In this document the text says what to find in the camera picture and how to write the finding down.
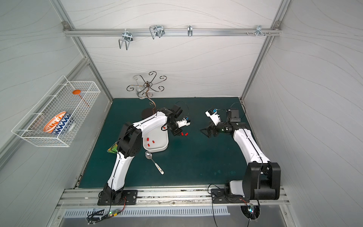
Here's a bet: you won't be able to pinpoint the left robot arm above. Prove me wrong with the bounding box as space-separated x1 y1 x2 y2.
103 105 191 199

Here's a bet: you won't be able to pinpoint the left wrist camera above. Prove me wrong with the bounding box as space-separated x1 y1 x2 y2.
177 118 191 128

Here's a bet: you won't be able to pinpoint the metal double hook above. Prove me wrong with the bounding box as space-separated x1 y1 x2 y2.
118 30 133 50

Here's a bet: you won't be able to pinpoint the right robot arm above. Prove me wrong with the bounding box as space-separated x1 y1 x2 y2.
200 108 281 201

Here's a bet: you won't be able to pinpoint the spoon with white handle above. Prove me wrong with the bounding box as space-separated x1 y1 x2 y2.
145 151 164 175

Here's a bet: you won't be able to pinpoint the orange blue patterned bowl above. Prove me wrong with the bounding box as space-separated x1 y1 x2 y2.
43 111 74 135

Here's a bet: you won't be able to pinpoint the black metal cup stand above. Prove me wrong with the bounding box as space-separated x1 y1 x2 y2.
126 71 167 119

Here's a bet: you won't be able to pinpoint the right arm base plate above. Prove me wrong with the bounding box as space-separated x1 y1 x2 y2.
209 188 249 204

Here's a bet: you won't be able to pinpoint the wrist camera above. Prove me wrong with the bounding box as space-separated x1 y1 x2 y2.
205 109 222 126
177 118 191 128

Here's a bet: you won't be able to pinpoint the metal hook right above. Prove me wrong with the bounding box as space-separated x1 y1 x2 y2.
245 26 274 37

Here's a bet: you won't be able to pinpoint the green snack packet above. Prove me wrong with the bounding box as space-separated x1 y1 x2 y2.
107 142 118 154

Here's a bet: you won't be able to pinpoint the white wire basket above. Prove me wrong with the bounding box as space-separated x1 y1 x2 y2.
12 76 101 147

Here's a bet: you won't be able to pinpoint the black cables with board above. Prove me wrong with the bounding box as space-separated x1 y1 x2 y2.
85 198 127 225

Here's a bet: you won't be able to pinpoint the orange small spoon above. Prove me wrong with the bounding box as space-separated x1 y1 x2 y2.
72 89 90 107

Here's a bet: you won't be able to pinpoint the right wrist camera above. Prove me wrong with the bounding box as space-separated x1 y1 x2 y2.
205 109 222 126

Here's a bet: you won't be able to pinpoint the aluminium rail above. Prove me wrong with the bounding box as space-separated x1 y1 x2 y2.
63 27 282 37
56 184 290 209

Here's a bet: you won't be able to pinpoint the white storage box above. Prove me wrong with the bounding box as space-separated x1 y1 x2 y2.
142 121 169 153

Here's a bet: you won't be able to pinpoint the glass cup on stand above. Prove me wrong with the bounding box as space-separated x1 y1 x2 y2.
135 86 144 99

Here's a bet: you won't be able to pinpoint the aluminium front rail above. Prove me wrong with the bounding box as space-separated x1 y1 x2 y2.
56 184 290 209

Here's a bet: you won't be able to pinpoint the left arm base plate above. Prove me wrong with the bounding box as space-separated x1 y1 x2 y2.
97 190 138 206

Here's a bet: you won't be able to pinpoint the aluminium top rail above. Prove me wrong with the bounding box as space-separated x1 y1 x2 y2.
63 27 282 37

